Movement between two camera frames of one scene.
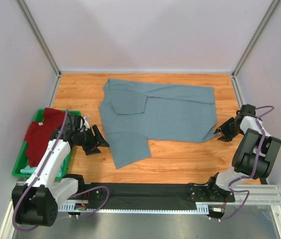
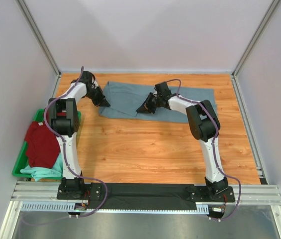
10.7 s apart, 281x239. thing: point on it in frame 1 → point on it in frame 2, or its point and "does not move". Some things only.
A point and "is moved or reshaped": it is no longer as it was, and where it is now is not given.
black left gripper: (96, 141) → (101, 101)
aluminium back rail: (146, 72) does not move
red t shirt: (38, 133) does not move
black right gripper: (219, 129) → (150, 110)
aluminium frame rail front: (259, 194) does not move
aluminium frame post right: (270, 10) does not move
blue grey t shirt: (132, 112) is moved or reshaped
